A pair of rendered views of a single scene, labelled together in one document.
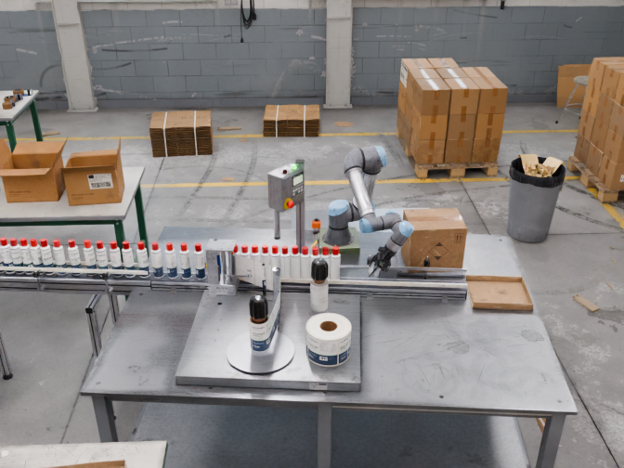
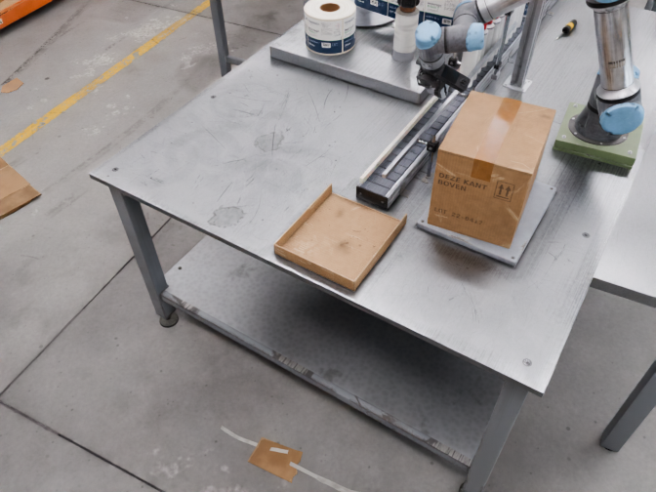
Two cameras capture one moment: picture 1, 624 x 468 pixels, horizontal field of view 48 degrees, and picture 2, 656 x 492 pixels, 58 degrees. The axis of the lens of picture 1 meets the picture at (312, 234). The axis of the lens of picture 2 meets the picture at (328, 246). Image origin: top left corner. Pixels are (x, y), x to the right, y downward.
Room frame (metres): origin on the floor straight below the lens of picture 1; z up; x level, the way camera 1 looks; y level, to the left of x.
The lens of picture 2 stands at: (3.56, -2.01, 2.05)
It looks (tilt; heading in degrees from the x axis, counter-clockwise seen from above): 47 degrees down; 120
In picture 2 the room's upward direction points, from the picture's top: 1 degrees counter-clockwise
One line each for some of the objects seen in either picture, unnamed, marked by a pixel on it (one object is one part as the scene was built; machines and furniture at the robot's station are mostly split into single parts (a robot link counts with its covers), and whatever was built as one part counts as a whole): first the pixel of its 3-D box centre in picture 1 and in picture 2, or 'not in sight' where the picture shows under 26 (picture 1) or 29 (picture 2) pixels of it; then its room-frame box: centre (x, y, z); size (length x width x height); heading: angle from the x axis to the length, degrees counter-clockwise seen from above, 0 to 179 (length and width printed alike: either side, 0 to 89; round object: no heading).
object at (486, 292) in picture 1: (498, 292); (342, 233); (3.01, -0.97, 0.85); 0.30 x 0.26 x 0.04; 87
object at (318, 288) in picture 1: (318, 287); (406, 19); (2.78, -0.04, 1.03); 0.09 x 0.09 x 0.30
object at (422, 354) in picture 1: (330, 302); (438, 89); (2.96, -0.10, 0.82); 2.10 x 1.50 x 0.02; 87
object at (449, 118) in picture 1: (447, 114); not in sight; (6.90, -1.40, 0.45); 1.20 x 0.84 x 0.89; 4
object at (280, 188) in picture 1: (286, 188); not in sight; (3.16, 0.13, 1.38); 0.17 x 0.10 x 0.19; 142
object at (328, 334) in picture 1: (328, 339); (330, 25); (2.48, -0.07, 0.95); 0.20 x 0.20 x 0.14
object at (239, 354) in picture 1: (260, 351); (364, 10); (2.48, 0.23, 0.89); 0.31 x 0.31 x 0.01
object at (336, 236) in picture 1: (338, 230); (602, 116); (3.54, -0.15, 0.92); 0.15 x 0.15 x 0.10
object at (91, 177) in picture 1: (94, 170); not in sight; (4.31, 1.47, 0.97); 0.51 x 0.39 x 0.37; 8
